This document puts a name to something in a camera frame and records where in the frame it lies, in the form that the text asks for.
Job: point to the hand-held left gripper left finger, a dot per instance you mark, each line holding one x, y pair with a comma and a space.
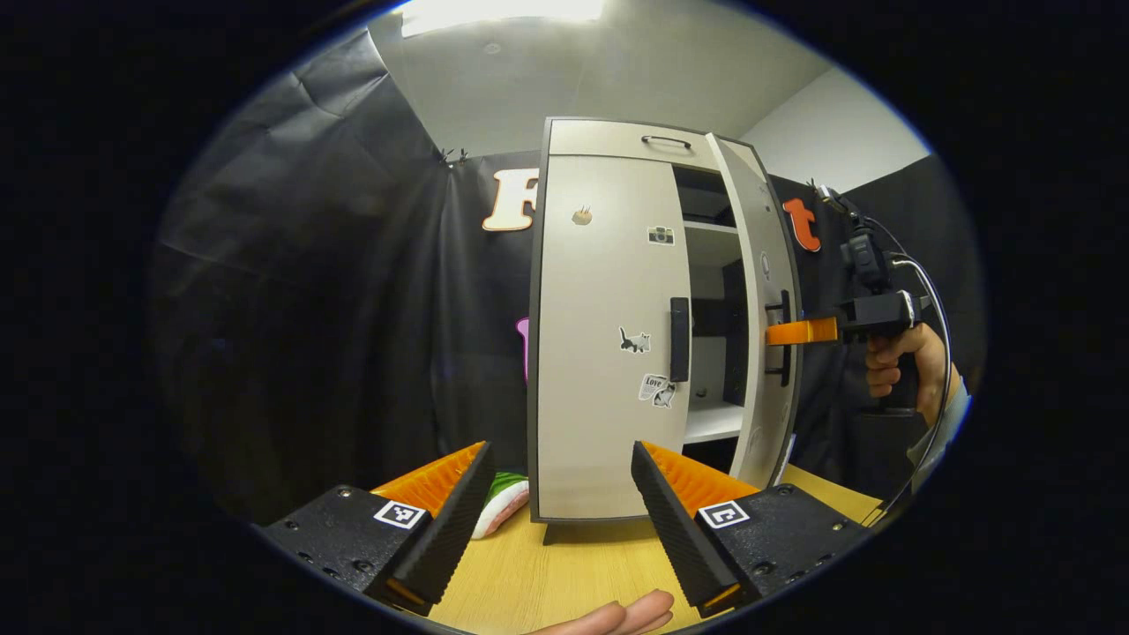
450, 538

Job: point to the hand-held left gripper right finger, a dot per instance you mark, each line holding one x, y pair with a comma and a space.
684, 538

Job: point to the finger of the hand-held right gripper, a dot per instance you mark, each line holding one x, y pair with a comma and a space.
803, 331

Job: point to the beige cabinet door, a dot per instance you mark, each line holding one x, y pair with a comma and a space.
758, 229
600, 353

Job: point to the beige double-door shoe cabinet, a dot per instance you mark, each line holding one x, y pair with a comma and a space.
600, 139

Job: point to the green pink soft item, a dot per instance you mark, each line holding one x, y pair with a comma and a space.
503, 507

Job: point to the black backdrop cloth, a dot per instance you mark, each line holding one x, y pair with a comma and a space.
309, 309

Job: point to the rectangular ceiling light panel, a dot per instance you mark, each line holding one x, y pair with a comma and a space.
503, 13

